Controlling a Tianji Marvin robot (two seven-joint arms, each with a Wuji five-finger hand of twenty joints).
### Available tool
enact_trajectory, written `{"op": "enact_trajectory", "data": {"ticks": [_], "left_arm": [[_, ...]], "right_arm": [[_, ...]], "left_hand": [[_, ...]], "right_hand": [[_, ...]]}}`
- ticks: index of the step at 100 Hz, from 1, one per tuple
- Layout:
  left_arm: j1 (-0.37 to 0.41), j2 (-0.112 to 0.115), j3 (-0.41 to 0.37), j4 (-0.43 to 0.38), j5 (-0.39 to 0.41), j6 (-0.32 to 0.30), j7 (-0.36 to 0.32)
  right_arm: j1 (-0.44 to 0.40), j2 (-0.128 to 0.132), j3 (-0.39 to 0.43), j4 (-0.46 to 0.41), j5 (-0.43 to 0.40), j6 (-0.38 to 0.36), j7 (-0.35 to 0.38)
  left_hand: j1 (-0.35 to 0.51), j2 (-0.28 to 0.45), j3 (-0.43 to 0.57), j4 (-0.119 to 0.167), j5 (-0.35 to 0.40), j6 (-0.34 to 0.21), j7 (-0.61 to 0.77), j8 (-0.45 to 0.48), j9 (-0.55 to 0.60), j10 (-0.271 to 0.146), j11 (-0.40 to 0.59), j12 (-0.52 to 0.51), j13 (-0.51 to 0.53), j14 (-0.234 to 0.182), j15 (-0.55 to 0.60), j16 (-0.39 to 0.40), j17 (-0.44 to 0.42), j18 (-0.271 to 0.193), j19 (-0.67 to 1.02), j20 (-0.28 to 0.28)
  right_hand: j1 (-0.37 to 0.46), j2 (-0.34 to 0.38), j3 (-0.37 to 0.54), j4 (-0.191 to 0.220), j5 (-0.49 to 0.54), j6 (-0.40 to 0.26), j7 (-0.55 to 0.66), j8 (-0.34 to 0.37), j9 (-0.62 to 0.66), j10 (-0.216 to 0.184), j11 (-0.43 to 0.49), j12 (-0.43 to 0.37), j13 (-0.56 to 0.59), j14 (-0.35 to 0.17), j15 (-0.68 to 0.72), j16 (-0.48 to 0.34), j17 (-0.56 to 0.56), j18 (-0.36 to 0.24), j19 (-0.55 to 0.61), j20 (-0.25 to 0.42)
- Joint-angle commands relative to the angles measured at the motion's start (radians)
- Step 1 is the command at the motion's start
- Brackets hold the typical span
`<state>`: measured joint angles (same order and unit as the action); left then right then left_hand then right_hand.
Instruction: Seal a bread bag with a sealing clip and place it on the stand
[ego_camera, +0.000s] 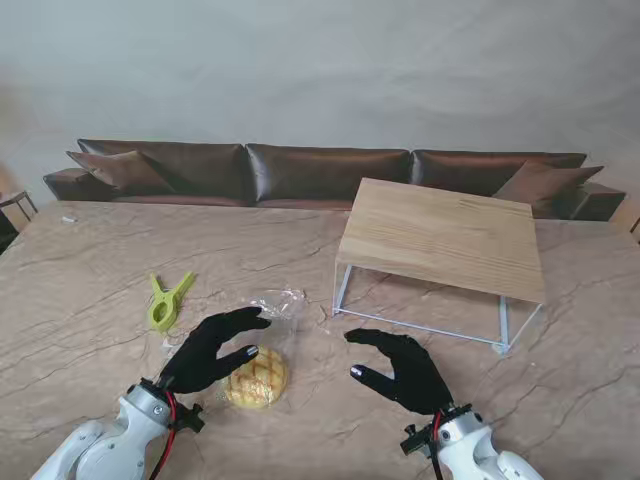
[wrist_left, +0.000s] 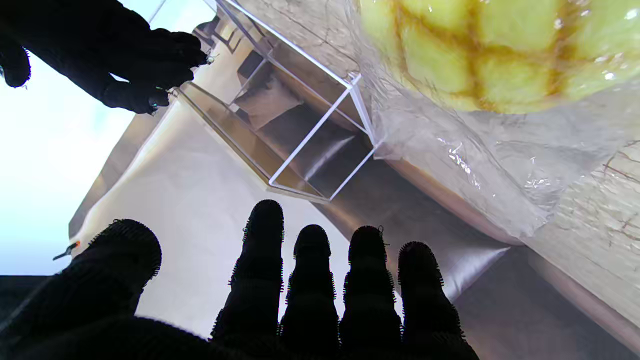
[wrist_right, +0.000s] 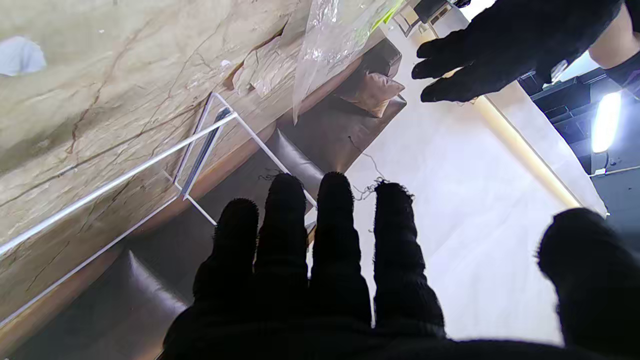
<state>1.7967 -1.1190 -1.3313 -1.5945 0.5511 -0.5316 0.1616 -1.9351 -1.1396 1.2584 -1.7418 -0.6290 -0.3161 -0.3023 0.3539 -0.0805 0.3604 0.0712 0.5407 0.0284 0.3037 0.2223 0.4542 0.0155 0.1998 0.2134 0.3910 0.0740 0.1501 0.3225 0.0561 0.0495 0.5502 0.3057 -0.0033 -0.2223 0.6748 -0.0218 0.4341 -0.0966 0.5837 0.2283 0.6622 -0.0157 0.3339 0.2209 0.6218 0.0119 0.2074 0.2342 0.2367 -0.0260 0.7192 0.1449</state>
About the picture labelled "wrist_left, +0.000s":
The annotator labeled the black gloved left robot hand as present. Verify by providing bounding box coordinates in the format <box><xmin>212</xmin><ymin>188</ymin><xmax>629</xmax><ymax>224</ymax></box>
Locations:
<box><xmin>0</xmin><ymin>199</ymin><xmax>480</xmax><ymax>360</ymax></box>

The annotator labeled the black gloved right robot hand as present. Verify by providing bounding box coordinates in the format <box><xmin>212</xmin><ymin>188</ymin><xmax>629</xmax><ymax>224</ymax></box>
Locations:
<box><xmin>0</xmin><ymin>0</ymin><xmax>209</xmax><ymax>115</ymax></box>

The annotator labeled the yellow pineapple bun bread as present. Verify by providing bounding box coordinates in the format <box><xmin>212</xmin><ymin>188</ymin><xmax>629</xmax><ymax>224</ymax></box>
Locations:
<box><xmin>359</xmin><ymin>0</ymin><xmax>640</xmax><ymax>115</ymax></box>

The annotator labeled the clear plastic bread bag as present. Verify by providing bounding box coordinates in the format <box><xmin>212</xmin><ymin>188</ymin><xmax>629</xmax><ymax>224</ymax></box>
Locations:
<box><xmin>345</xmin><ymin>0</ymin><xmax>640</xmax><ymax>246</ymax></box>

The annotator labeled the small wooden table white frame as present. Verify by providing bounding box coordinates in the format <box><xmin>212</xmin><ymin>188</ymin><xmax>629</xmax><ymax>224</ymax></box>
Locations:
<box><xmin>150</xmin><ymin>0</ymin><xmax>384</xmax><ymax>204</ymax></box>

